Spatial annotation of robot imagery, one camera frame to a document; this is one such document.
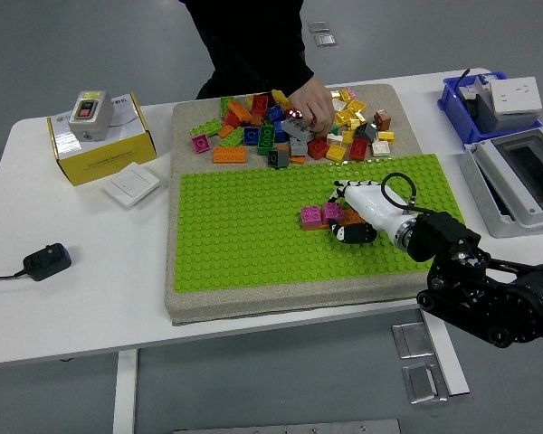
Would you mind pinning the person's hand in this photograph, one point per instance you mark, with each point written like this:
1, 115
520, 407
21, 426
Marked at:
314, 101

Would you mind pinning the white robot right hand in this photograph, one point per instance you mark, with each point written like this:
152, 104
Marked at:
375, 208

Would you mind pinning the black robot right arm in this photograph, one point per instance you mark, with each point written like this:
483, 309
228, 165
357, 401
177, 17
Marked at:
502, 298

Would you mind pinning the person's forearm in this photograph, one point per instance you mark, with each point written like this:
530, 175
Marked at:
280, 68

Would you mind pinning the red white-spotted brick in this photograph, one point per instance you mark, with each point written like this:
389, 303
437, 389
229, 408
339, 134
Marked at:
294, 113

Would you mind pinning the white brick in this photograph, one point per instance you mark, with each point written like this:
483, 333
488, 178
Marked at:
335, 138
340, 106
381, 148

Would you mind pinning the long orange brick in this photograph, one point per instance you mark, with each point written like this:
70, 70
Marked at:
350, 217

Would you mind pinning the long grey brick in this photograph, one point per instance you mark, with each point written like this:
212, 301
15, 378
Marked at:
296, 130

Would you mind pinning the golden yellow wedge brick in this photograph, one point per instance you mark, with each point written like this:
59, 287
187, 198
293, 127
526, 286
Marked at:
278, 96

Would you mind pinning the small pink brick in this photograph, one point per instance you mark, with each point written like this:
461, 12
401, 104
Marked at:
350, 92

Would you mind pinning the blue studded brick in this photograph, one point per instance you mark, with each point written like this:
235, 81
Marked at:
276, 113

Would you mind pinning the square grey brick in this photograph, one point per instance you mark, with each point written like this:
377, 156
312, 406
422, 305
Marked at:
298, 145

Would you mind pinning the red square ringed brick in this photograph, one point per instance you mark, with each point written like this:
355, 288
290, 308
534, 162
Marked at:
317, 148

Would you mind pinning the large red brick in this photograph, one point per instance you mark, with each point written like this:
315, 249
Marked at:
260, 105

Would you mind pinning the dark grey slope brick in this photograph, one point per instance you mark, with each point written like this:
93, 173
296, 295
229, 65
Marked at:
365, 131

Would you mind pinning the small orange brick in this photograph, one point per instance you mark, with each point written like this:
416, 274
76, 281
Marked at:
225, 131
297, 159

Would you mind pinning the dark green ringed brick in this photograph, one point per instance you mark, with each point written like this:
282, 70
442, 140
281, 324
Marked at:
266, 138

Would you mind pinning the small salmon brick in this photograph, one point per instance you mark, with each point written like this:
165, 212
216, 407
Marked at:
256, 119

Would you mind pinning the dark grey ringed brick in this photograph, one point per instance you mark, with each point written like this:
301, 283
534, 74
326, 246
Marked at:
278, 158

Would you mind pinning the brown brick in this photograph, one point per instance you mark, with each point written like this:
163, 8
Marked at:
382, 118

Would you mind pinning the lime green long brick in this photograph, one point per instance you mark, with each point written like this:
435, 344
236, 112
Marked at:
233, 138
206, 127

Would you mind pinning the flat orange eight-stud brick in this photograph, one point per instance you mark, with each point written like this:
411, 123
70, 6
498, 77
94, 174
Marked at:
229, 154

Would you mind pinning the small metal floor plate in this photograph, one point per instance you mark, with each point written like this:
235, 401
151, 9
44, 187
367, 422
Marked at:
319, 26
326, 40

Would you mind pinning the person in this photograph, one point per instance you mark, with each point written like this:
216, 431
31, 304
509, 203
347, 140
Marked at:
235, 36

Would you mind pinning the lime green studded baseplate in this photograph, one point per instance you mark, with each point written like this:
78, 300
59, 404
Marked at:
253, 244

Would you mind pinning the grey-brown foam mat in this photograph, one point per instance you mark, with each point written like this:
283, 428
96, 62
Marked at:
185, 117

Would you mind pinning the blue plastic bin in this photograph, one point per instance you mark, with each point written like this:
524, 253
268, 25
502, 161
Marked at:
452, 101

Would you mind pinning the large metal floor plate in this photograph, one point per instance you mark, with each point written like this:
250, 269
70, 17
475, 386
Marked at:
412, 340
423, 383

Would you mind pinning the grey device block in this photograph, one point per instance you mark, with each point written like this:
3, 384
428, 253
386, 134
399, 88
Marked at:
502, 122

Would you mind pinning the white table leg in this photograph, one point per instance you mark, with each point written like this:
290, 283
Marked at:
126, 393
450, 366

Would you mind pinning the yellow white cardboard box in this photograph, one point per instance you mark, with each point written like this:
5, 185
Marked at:
108, 163

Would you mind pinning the black power adapter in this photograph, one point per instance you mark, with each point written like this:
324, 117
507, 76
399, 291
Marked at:
47, 263

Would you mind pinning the grey electrical enclosure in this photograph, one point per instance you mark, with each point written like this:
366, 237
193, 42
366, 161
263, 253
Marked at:
488, 181

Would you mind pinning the white wall socket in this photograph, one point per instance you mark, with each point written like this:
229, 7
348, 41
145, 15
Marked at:
513, 95

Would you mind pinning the white wall switch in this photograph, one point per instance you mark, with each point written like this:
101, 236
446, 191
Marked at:
131, 185

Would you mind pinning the grey push-button switch box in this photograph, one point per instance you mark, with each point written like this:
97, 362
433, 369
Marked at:
90, 126

